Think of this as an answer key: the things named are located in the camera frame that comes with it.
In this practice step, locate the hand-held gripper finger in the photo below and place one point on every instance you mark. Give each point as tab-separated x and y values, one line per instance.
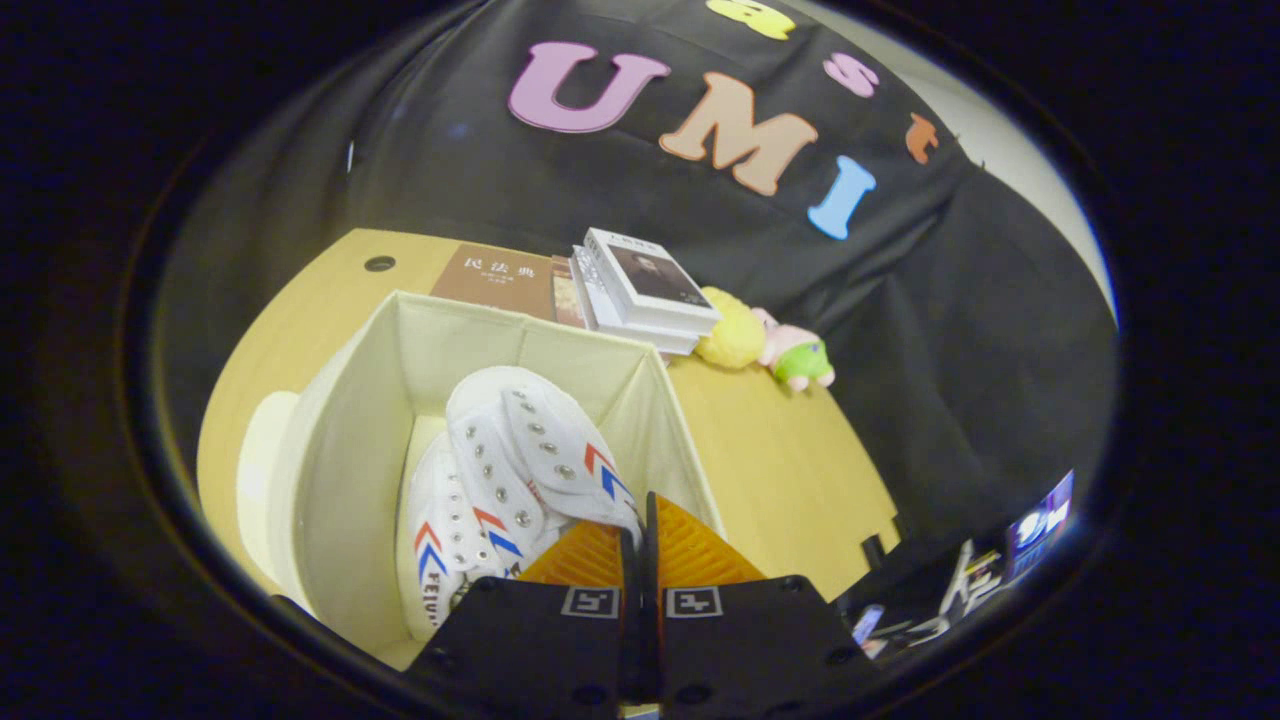
628	600
650	600

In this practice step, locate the white shoe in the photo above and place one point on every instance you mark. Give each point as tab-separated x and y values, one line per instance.
540	430
440	520

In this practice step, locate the grey fabric storage box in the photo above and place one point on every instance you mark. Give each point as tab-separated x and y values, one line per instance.
340	480

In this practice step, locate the yellow plush toy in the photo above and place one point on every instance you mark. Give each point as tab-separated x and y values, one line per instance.
735	335

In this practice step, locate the dark cluttered equipment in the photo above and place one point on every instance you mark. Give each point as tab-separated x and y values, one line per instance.
930	600

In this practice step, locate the pink and green plush toy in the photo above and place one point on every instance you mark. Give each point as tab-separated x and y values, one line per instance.
800	355

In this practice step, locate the thick white book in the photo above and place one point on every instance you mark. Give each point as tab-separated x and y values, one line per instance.
592	295

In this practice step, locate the white book with dark photo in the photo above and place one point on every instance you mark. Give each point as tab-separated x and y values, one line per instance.
650	275

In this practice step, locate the brown book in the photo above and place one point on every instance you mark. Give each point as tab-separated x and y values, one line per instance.
495	280

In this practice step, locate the black backdrop cloth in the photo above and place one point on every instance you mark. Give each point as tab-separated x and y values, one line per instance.
950	350

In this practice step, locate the lit monitor screen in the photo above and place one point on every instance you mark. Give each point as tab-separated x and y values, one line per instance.
1040	520

